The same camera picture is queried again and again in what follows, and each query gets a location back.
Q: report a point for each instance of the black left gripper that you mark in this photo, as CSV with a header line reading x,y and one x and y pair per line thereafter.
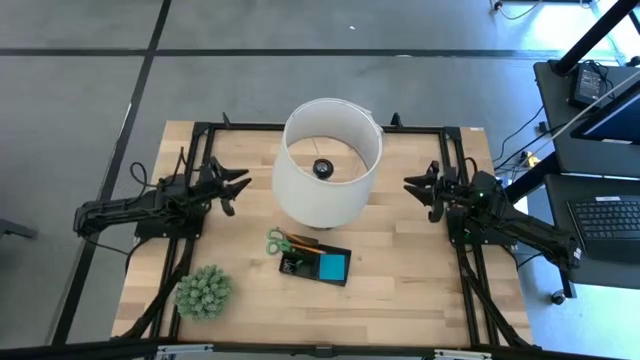
x,y
207,185

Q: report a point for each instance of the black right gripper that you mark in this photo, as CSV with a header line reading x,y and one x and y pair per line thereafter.
x,y
450,190

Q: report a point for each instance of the black binder clip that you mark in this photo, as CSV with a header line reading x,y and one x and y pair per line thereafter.
x,y
287,266

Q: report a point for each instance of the black mesh desk organizer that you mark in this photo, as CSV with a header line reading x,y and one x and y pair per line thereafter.
x,y
312,272

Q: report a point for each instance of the blue sticky note pad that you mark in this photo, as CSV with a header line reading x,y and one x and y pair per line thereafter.
x,y
332,267

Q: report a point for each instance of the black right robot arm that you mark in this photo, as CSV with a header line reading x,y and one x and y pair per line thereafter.
x,y
525,232

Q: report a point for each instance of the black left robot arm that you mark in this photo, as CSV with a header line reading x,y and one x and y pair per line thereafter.
x,y
125,207

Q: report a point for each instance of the white table sticker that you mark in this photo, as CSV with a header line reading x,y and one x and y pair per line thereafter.
x,y
476,129

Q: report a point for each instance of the white lamp shade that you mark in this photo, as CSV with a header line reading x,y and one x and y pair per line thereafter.
x,y
320,200

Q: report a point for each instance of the black desk support bar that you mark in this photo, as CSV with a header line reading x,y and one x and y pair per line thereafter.
x,y
532,175

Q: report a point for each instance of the yellow power plug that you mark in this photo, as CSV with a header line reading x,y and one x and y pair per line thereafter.
x,y
531,160

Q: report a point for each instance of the green artificial plant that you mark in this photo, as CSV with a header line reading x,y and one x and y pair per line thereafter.
x,y
202,292

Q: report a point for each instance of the black monitor desk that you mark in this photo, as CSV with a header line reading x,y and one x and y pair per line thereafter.
x,y
555,120

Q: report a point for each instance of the black caster wheel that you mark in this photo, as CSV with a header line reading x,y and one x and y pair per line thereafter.
x,y
558,298

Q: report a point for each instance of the black keyboard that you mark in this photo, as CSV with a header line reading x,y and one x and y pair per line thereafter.
x,y
610,227

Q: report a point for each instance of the black power adapter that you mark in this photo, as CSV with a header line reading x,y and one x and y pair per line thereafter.
x,y
586,85

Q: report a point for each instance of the black keyboard desk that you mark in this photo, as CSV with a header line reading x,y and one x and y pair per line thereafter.
x,y
600,275

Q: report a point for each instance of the black computer monitor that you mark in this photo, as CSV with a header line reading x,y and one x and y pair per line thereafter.
x,y
615,122

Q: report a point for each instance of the grey chair leg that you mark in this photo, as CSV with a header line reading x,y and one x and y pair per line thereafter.
x,y
15,230

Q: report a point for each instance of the black horizontal beam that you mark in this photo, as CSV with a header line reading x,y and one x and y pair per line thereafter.
x,y
75,350

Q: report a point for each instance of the black tall post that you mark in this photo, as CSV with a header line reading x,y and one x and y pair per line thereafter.
x,y
595,35

